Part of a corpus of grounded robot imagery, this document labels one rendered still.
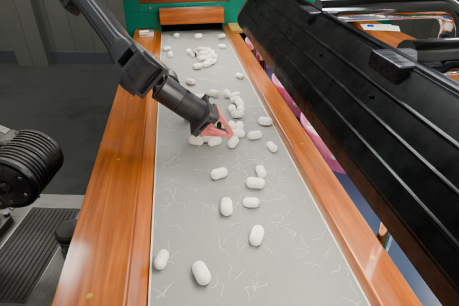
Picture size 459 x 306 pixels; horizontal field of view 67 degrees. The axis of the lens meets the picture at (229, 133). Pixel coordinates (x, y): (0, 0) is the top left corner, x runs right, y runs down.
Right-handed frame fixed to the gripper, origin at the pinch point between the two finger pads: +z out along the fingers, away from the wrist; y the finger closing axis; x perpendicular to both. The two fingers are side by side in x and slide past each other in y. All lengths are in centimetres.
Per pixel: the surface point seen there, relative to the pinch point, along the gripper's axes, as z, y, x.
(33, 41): -75, 282, 134
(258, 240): 0.8, -30.8, 1.1
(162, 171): -9.7, -8.0, 12.4
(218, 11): 3, 98, -12
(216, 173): -2.6, -13.0, 3.9
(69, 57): -42, 286, 129
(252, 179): 2.1, -16.4, -0.6
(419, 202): -19, -57, -23
